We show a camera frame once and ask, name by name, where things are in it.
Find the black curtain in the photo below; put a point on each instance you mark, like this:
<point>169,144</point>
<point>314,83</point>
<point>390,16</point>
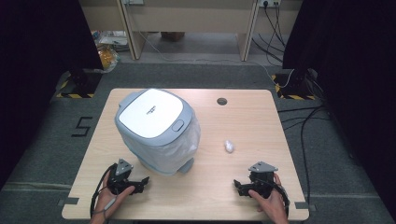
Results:
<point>351,77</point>
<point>40,68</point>

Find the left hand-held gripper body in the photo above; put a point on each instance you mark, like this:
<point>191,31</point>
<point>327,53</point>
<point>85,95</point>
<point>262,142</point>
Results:
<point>120,179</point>

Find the grey tape piece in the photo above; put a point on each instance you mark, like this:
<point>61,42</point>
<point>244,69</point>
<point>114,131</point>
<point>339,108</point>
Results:
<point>69,201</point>
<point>304,205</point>

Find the beige wooden desk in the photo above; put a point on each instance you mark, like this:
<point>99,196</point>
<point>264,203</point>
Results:
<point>190,18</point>

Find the white wall power outlet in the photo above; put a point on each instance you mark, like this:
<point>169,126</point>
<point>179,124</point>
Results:
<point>269,2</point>

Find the person's right hand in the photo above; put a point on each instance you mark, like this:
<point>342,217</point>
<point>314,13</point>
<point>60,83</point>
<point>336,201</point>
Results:
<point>272,207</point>

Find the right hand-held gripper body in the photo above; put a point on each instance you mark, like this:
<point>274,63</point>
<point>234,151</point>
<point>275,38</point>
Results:
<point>261,182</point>

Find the clear bag with yellow contents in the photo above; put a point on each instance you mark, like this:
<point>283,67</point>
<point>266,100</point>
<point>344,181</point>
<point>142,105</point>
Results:
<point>107,57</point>

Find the white paper ball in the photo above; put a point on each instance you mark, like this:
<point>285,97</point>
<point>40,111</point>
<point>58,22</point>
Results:
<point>229,146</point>

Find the black stand base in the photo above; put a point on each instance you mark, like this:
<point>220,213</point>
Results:
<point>295,84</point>
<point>81,82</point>

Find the grey white lidded trash bin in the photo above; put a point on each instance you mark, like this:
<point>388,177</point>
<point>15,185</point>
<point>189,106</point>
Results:
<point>155,124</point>

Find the person's left hand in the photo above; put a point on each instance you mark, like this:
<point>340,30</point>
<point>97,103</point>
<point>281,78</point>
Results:
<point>107,202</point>

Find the pile of clutter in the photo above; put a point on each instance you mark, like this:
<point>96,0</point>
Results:
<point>110,39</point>

